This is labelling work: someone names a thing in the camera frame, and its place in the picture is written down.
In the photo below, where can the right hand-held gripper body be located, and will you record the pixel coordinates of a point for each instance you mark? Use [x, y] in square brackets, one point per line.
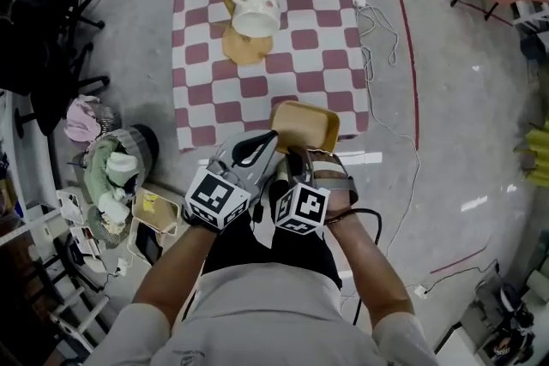
[304, 205]

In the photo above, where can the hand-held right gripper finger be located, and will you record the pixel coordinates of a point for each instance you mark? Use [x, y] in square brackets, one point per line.
[299, 163]

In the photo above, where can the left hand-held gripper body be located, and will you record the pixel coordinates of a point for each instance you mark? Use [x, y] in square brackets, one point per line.
[216, 197]

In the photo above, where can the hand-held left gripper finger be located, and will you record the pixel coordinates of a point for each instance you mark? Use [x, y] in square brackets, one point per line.
[263, 167]
[246, 139]

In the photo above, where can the yellow plastic tray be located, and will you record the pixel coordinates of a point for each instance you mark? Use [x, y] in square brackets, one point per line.
[302, 126]

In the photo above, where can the person's left forearm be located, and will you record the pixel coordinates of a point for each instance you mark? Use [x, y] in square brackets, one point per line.
[176, 270]

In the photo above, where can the person's right forearm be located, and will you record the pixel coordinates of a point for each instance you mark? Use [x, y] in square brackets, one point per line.
[369, 261]

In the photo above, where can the person's right hand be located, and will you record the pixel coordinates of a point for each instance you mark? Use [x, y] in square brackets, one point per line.
[341, 197]

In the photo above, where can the person's right shoe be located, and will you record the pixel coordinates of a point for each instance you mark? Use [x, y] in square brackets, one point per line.
[282, 173]

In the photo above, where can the black wrist band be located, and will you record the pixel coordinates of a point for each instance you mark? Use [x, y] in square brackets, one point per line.
[201, 225]

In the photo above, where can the person's black trousers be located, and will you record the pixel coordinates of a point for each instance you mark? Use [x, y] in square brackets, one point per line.
[296, 253]

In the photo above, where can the pink checkered cloth table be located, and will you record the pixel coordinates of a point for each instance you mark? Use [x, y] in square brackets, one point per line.
[266, 85]

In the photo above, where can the black tablet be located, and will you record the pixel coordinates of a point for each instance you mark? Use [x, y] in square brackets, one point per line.
[148, 244]

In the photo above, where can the wooden mug stand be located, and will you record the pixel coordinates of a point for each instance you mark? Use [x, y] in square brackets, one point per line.
[246, 49]

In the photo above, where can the dark laundry basket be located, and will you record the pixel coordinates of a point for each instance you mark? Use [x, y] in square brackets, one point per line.
[143, 141]

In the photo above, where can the white cloth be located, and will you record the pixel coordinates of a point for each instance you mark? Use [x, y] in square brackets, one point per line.
[122, 167]

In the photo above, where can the person's white shirt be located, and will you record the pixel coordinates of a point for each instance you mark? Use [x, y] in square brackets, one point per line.
[274, 321]

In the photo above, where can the small mesh basket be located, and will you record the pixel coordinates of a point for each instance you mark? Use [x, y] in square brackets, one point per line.
[100, 231]

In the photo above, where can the green cloth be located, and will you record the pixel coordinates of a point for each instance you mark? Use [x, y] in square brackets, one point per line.
[96, 167]

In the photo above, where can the white mug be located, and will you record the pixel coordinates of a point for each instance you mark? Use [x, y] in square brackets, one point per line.
[255, 13]

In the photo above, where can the white storage bin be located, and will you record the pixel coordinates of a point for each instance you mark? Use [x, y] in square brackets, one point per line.
[88, 248]
[68, 205]

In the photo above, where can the white power adapter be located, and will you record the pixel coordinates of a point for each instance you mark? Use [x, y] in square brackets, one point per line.
[420, 291]

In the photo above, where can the pink cloth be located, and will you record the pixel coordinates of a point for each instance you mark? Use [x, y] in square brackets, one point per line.
[81, 120]

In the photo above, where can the yellow-green fluted stool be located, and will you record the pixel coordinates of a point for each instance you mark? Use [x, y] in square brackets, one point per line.
[538, 154]

